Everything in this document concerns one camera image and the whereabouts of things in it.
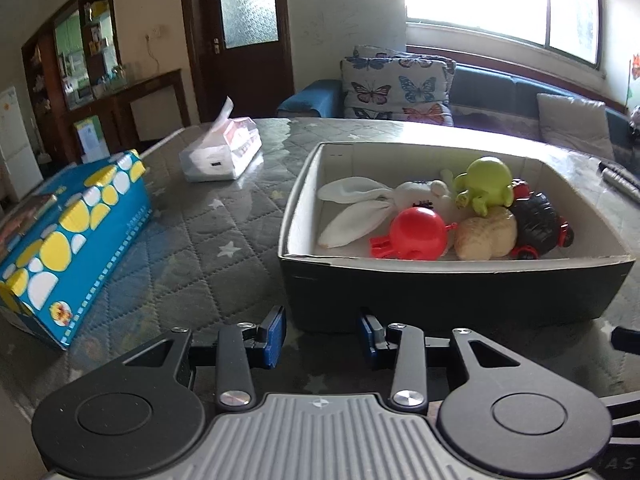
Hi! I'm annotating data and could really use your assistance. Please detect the brown bear figure toy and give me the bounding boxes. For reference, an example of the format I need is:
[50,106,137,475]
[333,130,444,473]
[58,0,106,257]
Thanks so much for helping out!
[509,179,575,260]

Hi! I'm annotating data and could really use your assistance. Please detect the tan peanut toy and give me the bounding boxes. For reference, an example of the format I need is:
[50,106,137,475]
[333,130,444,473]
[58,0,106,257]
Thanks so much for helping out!
[454,206,518,261]

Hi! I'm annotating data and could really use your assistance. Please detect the red octopus toy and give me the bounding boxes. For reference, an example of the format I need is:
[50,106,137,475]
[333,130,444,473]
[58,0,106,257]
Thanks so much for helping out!
[369,207,458,261]

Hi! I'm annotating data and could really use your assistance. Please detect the green alien toy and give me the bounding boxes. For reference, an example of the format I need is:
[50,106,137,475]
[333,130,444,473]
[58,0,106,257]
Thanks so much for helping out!
[454,156,514,218]

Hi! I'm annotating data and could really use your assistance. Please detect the grey remote control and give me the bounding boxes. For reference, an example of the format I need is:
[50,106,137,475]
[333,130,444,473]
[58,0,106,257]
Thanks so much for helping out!
[601,168,640,204]

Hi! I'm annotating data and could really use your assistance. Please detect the blue yellow dotted box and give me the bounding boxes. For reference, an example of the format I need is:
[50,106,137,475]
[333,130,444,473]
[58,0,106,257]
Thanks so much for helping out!
[1,150,152,350]

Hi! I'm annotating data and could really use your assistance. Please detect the black remote control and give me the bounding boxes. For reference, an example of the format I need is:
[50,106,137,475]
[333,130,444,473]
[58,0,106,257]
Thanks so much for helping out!
[599,160,640,188]

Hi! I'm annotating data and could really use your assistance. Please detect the grey cushion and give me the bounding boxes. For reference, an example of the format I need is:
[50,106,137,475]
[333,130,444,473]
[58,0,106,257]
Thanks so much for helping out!
[537,93,614,160]

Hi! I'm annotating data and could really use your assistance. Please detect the grey cardboard tray box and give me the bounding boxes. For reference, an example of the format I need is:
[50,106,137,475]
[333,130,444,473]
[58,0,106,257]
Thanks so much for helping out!
[278,141,639,332]

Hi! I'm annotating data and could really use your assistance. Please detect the white plush rabbit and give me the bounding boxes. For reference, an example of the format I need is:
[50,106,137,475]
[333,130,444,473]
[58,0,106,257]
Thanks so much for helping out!
[317,177,468,248]

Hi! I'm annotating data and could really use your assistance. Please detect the white refrigerator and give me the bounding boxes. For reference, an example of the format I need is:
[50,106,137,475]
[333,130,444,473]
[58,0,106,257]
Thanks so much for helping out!
[0,87,43,202]

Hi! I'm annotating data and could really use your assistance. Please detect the white tissue pack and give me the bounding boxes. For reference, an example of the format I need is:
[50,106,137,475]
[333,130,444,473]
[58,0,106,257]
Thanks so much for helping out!
[179,98,262,182]

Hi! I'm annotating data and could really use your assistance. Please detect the butterfly print pillow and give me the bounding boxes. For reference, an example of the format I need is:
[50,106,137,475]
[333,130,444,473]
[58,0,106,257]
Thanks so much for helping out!
[341,47,457,126]

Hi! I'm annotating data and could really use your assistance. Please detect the dark wooden cabinet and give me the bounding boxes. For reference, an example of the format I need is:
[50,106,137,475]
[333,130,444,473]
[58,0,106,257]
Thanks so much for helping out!
[21,0,195,166]

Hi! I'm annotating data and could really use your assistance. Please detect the dark wooden door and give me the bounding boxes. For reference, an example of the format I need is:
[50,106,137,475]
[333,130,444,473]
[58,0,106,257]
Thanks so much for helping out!
[181,0,294,122]

